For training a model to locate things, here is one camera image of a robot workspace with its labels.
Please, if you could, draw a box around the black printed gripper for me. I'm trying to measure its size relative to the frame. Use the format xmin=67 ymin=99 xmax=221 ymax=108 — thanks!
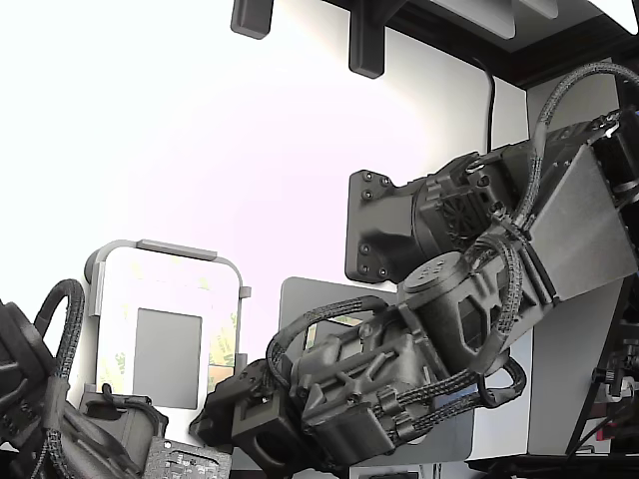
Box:
xmin=234 ymin=306 xmax=450 ymax=463

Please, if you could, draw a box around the black equipment with red parts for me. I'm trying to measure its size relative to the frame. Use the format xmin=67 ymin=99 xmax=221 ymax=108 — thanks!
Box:
xmin=566 ymin=278 xmax=639 ymax=458

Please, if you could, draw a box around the long black bracket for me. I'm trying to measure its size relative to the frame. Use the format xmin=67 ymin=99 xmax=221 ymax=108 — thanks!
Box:
xmin=347 ymin=0 xmax=386 ymax=80

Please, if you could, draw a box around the black frame beam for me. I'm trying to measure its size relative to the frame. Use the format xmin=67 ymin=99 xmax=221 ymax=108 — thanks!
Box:
xmin=323 ymin=0 xmax=639 ymax=89

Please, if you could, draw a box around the short black bracket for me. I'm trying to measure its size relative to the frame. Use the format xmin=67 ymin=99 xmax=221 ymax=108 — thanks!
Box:
xmin=230 ymin=0 xmax=275 ymax=41

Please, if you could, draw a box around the grey printed fixture stand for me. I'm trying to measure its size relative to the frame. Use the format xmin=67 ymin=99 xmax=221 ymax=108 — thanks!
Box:
xmin=83 ymin=238 xmax=254 ymax=415

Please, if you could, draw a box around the black braided cable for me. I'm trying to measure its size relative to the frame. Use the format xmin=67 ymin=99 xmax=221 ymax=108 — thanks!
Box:
xmin=513 ymin=62 xmax=639 ymax=226
xmin=33 ymin=277 xmax=86 ymax=479
xmin=388 ymin=361 xmax=528 ymax=445
xmin=267 ymin=296 xmax=395 ymax=395
xmin=468 ymin=234 xmax=530 ymax=350

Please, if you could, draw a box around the thin black power cable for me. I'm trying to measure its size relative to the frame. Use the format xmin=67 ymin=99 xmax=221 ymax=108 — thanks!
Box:
xmin=471 ymin=57 xmax=498 ymax=151

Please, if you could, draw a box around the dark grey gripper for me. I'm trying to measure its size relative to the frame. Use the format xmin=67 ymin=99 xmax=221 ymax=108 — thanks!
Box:
xmin=77 ymin=381 xmax=241 ymax=478

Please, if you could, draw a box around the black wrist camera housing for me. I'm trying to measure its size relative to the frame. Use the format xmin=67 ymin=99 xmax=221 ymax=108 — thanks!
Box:
xmin=232 ymin=396 xmax=301 ymax=458

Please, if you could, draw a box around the wide grey slanted panel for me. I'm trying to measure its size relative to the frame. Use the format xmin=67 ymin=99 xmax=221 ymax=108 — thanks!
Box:
xmin=428 ymin=0 xmax=518 ymax=41

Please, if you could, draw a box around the light grey cabinet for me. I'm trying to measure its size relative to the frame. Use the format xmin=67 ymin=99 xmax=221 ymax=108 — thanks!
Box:
xmin=383 ymin=27 xmax=625 ymax=458

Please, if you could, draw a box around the grey plate with rimmed recess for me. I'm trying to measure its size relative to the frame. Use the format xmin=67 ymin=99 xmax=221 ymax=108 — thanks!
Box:
xmin=278 ymin=276 xmax=475 ymax=463

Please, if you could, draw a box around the tan protective film green print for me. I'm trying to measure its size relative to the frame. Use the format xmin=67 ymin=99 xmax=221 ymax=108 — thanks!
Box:
xmin=97 ymin=248 xmax=240 ymax=405

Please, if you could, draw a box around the black screwed base mount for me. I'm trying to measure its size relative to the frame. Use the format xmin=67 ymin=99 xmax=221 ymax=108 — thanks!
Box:
xmin=345 ymin=169 xmax=420 ymax=288

